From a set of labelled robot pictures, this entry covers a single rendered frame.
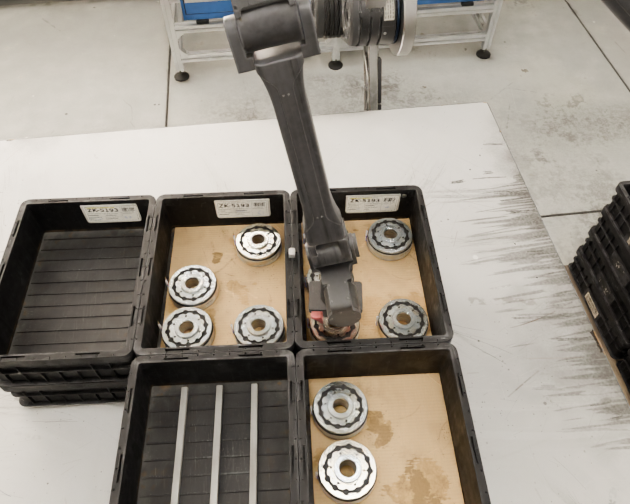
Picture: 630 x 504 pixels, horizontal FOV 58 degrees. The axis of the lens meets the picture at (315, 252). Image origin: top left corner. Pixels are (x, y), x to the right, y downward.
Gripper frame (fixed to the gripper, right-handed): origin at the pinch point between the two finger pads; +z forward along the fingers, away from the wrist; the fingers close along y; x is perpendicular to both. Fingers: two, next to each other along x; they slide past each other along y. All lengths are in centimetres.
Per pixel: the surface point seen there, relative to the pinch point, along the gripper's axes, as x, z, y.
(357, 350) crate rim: -9.9, -5.9, 4.1
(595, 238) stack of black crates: 61, 51, 89
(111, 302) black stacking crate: 5.5, 3.8, -48.1
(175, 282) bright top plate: 9.0, 0.9, -34.2
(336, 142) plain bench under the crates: 71, 17, 1
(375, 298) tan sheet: 7.6, 4.2, 9.0
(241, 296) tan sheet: 7.5, 4.0, -20.2
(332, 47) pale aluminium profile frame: 205, 75, 1
